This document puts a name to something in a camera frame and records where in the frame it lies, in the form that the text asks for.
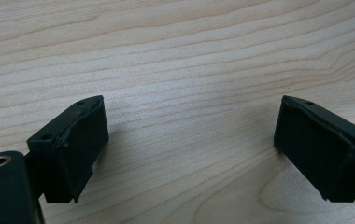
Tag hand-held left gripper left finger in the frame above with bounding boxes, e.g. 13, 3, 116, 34
26, 94, 110, 204

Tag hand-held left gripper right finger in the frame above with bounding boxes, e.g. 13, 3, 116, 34
273, 94, 355, 203

